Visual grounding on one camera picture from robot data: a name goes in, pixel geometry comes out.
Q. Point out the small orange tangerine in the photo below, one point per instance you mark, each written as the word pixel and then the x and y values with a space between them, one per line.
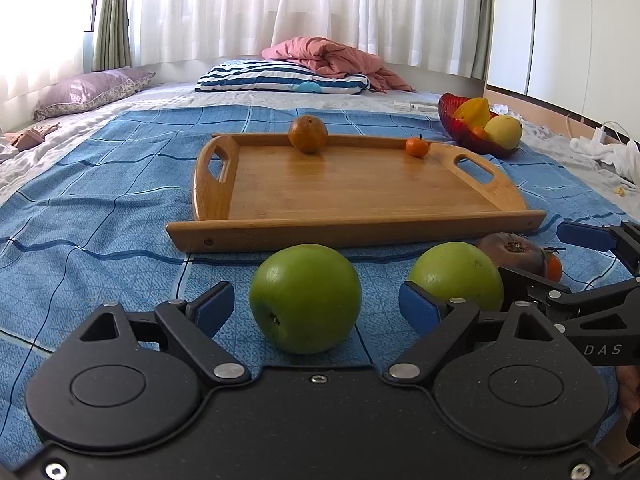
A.
pixel 417 147
pixel 479 133
pixel 554 266

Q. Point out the person's right hand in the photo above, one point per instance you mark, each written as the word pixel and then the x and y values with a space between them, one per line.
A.
pixel 628 390

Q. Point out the white wardrobe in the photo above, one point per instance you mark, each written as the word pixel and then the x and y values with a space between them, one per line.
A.
pixel 575 25

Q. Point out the green apple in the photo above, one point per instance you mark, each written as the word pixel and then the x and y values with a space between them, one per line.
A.
pixel 456 274
pixel 305 300

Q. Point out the red glass bowl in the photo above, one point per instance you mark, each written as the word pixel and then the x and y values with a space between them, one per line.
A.
pixel 457 130

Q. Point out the white tissue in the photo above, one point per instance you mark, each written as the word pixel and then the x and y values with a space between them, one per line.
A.
pixel 501 109

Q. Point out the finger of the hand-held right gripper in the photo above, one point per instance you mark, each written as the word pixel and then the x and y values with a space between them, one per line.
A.
pixel 530 282
pixel 580 235

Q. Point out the blue striped pillow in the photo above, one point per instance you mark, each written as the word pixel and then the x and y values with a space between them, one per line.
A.
pixel 260 77

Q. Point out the white box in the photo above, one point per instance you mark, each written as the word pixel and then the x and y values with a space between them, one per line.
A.
pixel 401 105
pixel 425 107

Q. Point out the wooden tray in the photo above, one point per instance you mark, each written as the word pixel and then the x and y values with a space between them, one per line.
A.
pixel 350 185

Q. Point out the blue plaid blanket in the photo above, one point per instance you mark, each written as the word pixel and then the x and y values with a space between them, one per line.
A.
pixel 100 200

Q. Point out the white sheer curtain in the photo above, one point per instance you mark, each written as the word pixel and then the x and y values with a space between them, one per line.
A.
pixel 300 5

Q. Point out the brown orange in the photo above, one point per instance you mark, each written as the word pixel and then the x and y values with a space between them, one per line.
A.
pixel 308 134

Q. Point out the yellow starfruit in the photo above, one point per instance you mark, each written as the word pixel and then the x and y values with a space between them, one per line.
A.
pixel 472 111

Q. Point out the pink quilt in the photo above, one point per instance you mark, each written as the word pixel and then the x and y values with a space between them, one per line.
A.
pixel 340 57

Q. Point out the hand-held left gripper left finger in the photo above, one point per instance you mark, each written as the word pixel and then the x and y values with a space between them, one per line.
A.
pixel 218 306

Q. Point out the grey-green curtain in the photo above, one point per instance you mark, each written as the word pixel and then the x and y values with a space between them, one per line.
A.
pixel 112 15

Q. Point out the purple pillow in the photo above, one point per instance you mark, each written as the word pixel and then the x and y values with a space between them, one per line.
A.
pixel 85 91

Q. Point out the white cloth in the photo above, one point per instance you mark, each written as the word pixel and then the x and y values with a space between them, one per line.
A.
pixel 607 152

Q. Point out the pink cloth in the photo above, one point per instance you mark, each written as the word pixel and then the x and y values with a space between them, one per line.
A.
pixel 30 136

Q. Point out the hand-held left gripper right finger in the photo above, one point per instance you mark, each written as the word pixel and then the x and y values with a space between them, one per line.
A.
pixel 418 311

